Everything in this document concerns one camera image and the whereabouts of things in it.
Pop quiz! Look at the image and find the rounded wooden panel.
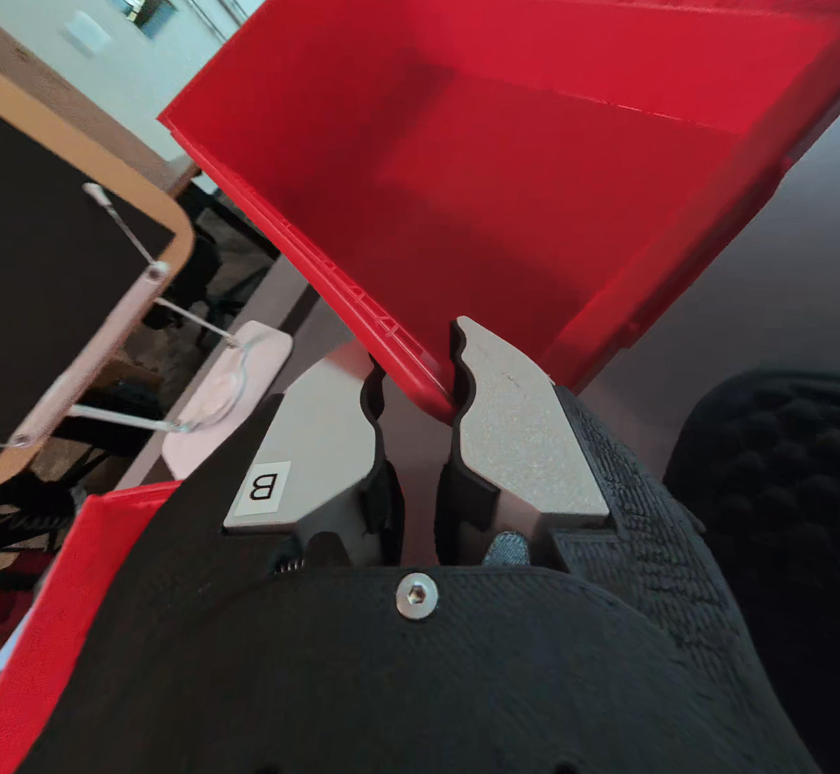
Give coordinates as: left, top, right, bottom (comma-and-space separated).
0, 76, 196, 483

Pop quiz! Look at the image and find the red plastic storage bin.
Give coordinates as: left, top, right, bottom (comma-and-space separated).
158, 0, 840, 424
0, 479, 184, 774

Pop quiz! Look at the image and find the white wall switch plate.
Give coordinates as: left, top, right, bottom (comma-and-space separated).
65, 10, 112, 58

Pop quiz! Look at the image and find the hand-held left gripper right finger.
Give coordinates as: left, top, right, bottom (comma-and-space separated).
435, 316, 613, 568

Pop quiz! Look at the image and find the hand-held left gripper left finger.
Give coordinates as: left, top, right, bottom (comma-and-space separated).
224, 355, 405, 568

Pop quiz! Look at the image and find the black office chair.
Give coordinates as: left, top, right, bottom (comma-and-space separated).
142, 187, 279, 333

